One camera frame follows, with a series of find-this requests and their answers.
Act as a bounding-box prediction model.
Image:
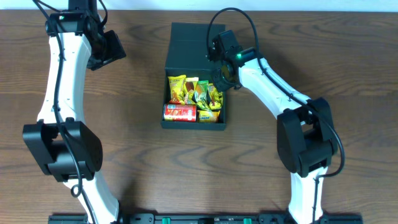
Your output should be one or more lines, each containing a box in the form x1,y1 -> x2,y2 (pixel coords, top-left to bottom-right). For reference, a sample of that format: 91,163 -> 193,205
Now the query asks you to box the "yellow Apollo chocolate packet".
208,83 -> 223,110

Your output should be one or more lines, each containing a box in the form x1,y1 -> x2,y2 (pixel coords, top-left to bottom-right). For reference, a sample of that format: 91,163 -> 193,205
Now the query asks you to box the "green wafer snack packet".
194,80 -> 211,111

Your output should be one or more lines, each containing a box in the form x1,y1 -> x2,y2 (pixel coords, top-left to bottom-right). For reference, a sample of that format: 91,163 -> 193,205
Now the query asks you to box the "yellow Apollo cake packet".
183,77 -> 199,105

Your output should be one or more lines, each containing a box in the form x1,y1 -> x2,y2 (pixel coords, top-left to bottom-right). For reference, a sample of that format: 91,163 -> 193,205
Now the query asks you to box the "yellow-orange biscuit packet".
198,110 -> 220,123

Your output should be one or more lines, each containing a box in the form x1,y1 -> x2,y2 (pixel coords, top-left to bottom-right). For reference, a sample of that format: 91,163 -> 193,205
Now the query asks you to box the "yellow-red snack packet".
168,75 -> 186,105

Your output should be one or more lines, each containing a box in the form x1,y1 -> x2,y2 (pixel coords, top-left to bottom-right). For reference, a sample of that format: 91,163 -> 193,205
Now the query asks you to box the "red Pringles can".
163,104 -> 197,122

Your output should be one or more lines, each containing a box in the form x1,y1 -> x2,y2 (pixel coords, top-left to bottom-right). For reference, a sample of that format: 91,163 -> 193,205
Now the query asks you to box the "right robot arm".
208,30 -> 338,223

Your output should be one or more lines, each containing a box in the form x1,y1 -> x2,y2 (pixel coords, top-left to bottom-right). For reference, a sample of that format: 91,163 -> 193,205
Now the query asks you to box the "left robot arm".
22,0 -> 126,223

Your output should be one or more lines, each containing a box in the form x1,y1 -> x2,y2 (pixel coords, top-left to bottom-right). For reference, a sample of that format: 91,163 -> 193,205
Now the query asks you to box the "black mounting rail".
48,213 -> 363,224

